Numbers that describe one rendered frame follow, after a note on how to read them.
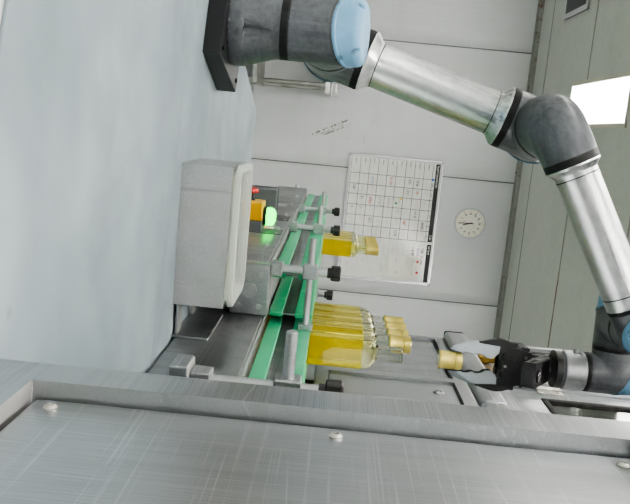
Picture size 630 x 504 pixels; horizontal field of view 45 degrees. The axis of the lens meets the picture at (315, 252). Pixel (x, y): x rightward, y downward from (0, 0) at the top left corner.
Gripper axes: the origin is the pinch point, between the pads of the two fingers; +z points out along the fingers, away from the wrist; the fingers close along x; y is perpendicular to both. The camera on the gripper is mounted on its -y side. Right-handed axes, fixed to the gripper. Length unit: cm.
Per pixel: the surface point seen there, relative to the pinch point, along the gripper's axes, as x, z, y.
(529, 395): -13.2, -24.7, 35.6
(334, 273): 14.8, 24.6, -7.3
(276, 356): 1.9, 32.8, -22.0
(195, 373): 10, 38, -71
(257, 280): 12.1, 38.3, -6.6
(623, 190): 53, -150, 325
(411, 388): -10.6, 5.3, 19.4
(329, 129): 97, 32, 587
